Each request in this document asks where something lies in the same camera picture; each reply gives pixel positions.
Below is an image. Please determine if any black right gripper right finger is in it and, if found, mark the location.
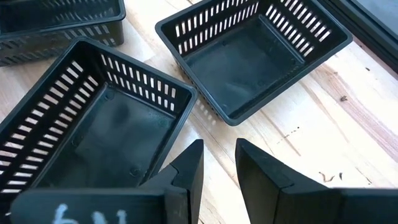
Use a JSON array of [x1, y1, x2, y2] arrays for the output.
[[235, 138, 398, 224]]

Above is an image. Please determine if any black slotted plastic basket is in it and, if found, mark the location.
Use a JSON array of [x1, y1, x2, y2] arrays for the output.
[[154, 0, 354, 127], [0, 0, 127, 67], [0, 36, 199, 224]]

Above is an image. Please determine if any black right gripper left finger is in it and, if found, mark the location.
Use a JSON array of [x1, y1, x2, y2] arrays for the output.
[[9, 139, 205, 224]]

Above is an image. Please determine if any black table edge rail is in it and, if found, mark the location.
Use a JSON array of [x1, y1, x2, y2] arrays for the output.
[[316, 0, 398, 74]]

